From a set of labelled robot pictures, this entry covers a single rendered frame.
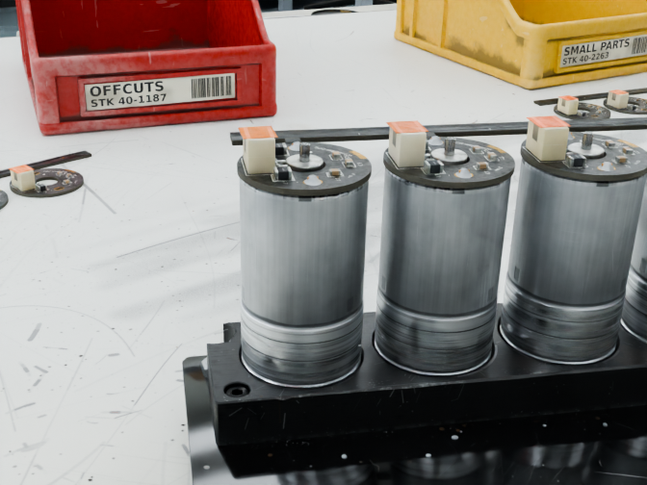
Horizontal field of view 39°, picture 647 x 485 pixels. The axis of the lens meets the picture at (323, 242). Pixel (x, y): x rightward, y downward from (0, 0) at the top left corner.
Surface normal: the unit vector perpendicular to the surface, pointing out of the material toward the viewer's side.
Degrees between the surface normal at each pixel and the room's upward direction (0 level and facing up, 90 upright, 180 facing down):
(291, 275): 90
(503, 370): 0
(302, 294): 90
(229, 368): 0
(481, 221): 90
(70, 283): 0
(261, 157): 90
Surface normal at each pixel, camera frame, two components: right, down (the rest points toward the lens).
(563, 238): -0.45, 0.37
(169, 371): 0.03, -0.90
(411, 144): 0.18, 0.43
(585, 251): -0.04, 0.43
